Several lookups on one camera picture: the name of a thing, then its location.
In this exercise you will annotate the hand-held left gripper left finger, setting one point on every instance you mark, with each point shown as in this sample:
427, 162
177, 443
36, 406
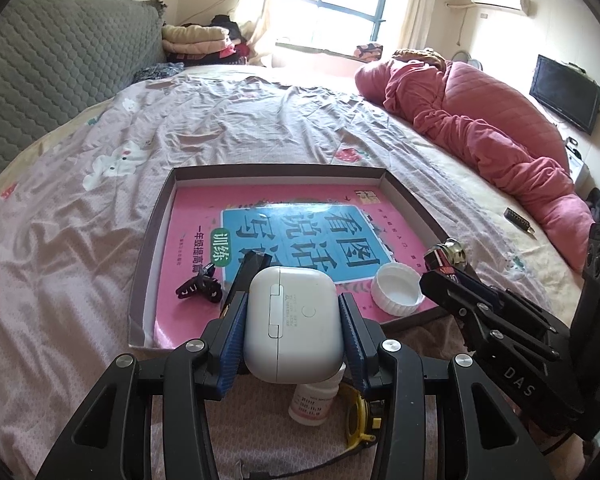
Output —
232, 345

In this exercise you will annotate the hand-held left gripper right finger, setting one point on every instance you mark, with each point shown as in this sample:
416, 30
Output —
352, 345

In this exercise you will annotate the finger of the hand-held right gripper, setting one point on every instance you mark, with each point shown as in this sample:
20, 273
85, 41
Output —
477, 284
490, 340

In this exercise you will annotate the red black battery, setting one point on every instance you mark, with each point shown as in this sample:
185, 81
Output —
442, 260

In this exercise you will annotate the white earbuds case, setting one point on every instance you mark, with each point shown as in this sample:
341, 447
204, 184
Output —
295, 325

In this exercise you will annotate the white round lid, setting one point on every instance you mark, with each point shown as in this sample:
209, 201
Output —
397, 292

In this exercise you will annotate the white pill bottle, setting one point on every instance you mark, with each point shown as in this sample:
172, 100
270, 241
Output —
312, 402

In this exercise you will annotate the yellow black wristwatch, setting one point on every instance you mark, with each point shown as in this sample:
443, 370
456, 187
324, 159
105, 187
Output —
357, 420

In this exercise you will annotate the shallow cardboard box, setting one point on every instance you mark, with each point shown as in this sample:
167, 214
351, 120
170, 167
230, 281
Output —
155, 240

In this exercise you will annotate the person's right forearm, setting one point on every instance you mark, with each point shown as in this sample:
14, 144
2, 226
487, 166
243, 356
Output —
570, 460

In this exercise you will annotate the black hair clip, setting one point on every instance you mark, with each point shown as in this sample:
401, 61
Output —
200, 287

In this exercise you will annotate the small black rectangular object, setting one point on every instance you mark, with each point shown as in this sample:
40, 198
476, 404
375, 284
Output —
519, 220

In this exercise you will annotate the pink book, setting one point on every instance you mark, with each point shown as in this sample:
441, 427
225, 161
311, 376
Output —
280, 220

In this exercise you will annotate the pink quilt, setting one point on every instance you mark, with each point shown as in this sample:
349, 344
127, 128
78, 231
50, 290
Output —
480, 110

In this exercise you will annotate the pink printed bed sheet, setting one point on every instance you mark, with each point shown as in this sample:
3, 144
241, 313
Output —
80, 260

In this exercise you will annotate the black television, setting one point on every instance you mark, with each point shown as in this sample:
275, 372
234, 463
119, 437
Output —
565, 92

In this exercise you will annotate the electric fan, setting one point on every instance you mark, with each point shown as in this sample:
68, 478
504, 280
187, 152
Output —
465, 58

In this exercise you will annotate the yellow knitted cloth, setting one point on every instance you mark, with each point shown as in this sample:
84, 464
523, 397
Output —
420, 55

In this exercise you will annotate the floral pouch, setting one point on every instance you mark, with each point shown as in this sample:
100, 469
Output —
369, 51

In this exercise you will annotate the dark patterned cloth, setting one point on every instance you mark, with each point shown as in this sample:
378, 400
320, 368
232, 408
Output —
157, 72

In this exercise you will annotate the cream curtain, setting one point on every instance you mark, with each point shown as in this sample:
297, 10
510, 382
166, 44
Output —
260, 5
422, 5

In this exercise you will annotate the white air conditioner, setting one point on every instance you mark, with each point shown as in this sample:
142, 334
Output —
497, 0

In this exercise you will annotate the stack of folded clothes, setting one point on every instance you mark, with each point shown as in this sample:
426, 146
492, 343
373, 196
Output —
195, 40

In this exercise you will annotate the window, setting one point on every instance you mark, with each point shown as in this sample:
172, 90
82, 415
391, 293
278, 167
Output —
350, 0

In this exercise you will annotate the grey quilted headboard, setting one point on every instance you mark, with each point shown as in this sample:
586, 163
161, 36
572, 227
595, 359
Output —
55, 70

